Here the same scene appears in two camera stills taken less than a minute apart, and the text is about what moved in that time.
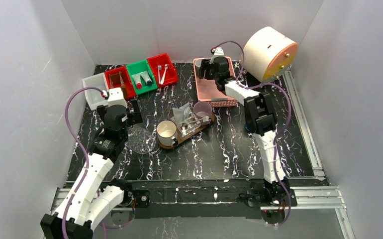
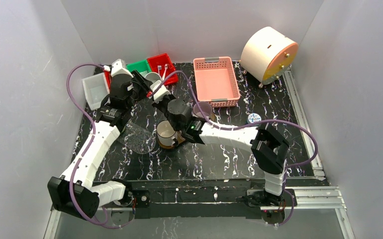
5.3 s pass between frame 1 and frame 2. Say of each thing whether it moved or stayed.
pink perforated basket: stayed
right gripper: moved
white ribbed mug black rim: stayed
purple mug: stayed
